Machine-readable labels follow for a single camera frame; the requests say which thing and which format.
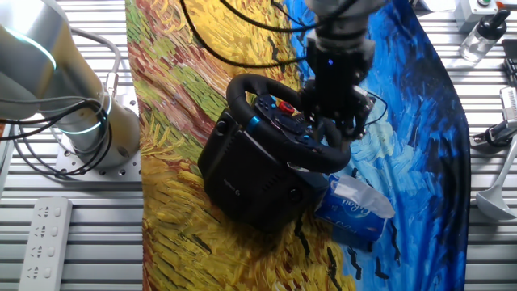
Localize blue tissue pack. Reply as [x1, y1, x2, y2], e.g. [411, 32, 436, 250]
[313, 174, 396, 243]

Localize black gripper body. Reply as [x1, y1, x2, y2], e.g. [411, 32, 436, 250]
[301, 34, 376, 126]

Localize black keyboard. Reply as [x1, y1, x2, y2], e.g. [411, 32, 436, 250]
[503, 57, 517, 86]

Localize black usb cable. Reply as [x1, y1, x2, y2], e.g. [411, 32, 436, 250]
[361, 91, 389, 129]

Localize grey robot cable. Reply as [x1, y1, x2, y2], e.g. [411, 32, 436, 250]
[66, 26, 122, 98]

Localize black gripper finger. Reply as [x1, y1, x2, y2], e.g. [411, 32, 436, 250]
[310, 115, 329, 145]
[341, 119, 364, 141]

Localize white power strip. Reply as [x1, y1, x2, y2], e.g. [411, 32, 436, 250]
[18, 196, 74, 291]

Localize painted wheatfield cloth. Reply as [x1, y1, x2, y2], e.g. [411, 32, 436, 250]
[124, 0, 473, 291]

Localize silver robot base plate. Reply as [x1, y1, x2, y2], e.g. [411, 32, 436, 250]
[54, 91, 143, 182]

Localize white button box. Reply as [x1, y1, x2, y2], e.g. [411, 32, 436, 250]
[454, 0, 502, 34]

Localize clear spray bottle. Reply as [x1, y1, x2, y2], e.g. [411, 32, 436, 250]
[459, 8, 511, 65]

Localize black steering wheel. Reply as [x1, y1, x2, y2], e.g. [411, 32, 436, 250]
[225, 73, 352, 175]

